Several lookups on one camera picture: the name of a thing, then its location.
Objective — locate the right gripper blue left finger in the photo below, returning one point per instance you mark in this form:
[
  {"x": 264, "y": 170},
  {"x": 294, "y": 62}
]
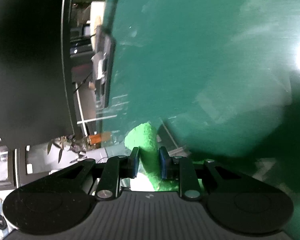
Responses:
[{"x": 133, "y": 163}]

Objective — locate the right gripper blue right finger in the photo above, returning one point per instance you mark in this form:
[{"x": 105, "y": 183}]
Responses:
[{"x": 167, "y": 165}]

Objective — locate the green cleaning cloth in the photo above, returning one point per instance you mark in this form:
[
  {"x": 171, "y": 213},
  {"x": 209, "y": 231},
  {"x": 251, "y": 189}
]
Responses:
[{"x": 144, "y": 136}]

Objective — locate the orange jar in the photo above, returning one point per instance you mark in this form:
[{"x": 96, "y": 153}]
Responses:
[{"x": 99, "y": 138}]

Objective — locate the potted plant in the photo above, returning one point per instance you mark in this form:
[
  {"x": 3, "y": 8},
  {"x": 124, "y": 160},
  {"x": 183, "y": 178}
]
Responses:
[{"x": 68, "y": 144}]

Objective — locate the grey notepad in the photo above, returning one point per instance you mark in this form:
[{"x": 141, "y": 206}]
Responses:
[{"x": 98, "y": 65}]

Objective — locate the black curved monitor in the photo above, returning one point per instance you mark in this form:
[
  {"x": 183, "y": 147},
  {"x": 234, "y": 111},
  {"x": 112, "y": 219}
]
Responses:
[{"x": 36, "y": 92}]

